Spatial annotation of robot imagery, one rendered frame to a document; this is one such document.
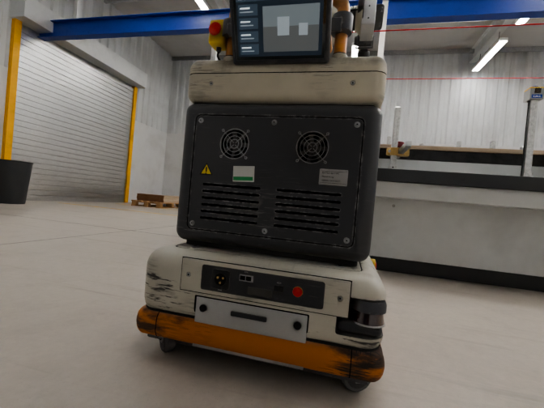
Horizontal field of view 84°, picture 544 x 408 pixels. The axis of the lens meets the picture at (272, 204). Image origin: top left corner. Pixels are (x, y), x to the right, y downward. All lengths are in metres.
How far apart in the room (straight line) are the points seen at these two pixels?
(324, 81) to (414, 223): 1.66
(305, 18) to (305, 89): 0.16
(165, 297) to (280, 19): 0.75
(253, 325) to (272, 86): 0.61
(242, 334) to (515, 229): 2.07
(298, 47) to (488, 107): 9.60
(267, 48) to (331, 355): 0.76
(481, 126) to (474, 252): 7.84
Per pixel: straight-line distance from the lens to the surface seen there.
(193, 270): 0.80
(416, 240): 2.35
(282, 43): 0.87
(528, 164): 2.33
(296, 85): 0.84
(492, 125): 10.22
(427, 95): 10.02
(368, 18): 1.38
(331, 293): 0.72
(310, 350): 0.77
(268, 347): 0.78
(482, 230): 2.46
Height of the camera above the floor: 0.43
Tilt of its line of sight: 1 degrees down
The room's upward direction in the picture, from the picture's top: 5 degrees clockwise
